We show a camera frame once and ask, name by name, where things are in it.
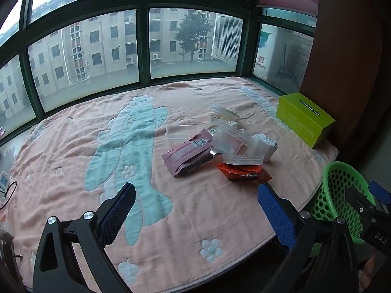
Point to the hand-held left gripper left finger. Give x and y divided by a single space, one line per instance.
117 210

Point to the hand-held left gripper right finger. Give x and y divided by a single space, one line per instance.
275 216

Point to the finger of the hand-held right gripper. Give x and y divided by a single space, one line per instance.
357 200
380 192

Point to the green perforated plastic basket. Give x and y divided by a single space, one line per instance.
336 183

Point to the orange snack packet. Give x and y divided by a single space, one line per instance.
241 174

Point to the white styrofoam block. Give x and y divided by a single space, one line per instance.
265 149

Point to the maroon snack packet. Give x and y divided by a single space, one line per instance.
183 155

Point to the clear plastic cup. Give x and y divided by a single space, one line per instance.
232 142

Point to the clear rectangular plastic container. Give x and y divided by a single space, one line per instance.
183 132

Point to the white round plastic lid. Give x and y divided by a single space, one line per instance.
224 111

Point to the person's right forearm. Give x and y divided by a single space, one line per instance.
371 271

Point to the pink printed blanket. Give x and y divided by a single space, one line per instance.
183 219

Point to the yellow-green cardboard box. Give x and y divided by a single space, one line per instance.
302 119

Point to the white power strip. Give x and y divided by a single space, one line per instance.
3 183

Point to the brown wooden cabinet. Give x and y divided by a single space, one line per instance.
345 52

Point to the white outdoor unit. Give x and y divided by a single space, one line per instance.
275 55

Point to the grey apartment building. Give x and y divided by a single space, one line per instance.
91 45

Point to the white louvred panel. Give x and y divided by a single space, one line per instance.
227 36

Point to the green tree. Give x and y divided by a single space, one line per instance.
192 30

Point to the dark green window frame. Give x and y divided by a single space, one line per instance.
143 36

